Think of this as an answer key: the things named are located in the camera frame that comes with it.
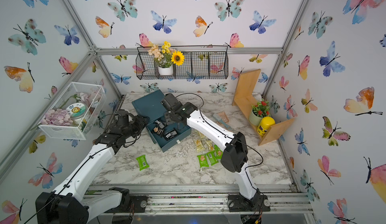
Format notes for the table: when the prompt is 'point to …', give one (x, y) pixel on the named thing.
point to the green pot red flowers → (258, 111)
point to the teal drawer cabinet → (150, 106)
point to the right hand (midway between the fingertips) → (170, 114)
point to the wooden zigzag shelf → (245, 99)
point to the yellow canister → (264, 125)
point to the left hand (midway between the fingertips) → (150, 118)
